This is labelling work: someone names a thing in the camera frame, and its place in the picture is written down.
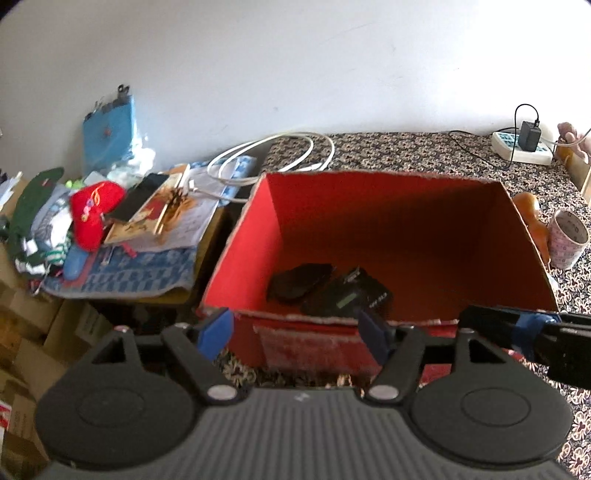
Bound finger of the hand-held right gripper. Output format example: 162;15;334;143
457;305;561;363

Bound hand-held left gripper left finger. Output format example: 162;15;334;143
88;307;252;407

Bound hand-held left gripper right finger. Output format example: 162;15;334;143
358;308;505;402

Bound black device with small screen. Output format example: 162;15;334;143
302;267;393;320

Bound black pouch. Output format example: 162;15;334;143
267;263;334;304

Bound red cardboard box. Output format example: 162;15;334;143
198;171;561;380

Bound brown dried twig ornament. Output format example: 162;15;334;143
159;185;197;224

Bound blue patterned cloth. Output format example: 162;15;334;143
41;244;199;301

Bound patterned paper cup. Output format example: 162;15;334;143
547;209;591;271

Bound brown gourd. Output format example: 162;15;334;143
512;191;552;266

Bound picture book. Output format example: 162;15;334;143
102;164;191;245

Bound black smartphone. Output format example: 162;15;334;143
105;173;171;222

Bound blue case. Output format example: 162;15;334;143
62;247;89;281

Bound wooden board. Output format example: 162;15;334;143
554;147;591;205

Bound red embroidered cap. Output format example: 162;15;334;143
69;181;126;252

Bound white power strip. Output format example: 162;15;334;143
491;130;555;166

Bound pile of cardboard boxes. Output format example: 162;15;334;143
0;244;114;467

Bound white plastic bag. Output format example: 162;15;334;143
108;147;158;185

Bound black charger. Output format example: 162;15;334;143
517;121;543;152

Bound striped cloth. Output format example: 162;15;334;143
25;194;75;275

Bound pink plush toy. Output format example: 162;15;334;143
556;122;591;155

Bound blue bag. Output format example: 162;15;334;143
82;85;139;176

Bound green cloth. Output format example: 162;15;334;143
7;167;65;241

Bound white papers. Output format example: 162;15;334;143
0;172;24;217

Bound black cable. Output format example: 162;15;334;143
450;104;541;171

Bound white coiled cable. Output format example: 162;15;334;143
206;132;335;204

